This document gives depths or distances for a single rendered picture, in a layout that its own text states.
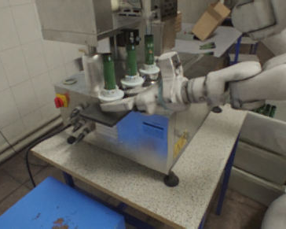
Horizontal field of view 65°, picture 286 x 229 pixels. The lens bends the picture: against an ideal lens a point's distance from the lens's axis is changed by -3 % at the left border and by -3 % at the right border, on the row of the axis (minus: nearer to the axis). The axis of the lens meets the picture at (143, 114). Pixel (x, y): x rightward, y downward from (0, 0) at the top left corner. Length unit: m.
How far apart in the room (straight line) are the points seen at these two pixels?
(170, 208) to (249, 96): 0.45
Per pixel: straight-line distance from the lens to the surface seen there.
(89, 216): 0.97
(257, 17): 0.62
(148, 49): 0.80
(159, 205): 0.78
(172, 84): 0.52
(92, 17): 0.73
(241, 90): 0.47
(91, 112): 0.68
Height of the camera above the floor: 1.37
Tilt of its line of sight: 32 degrees down
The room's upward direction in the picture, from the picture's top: 2 degrees counter-clockwise
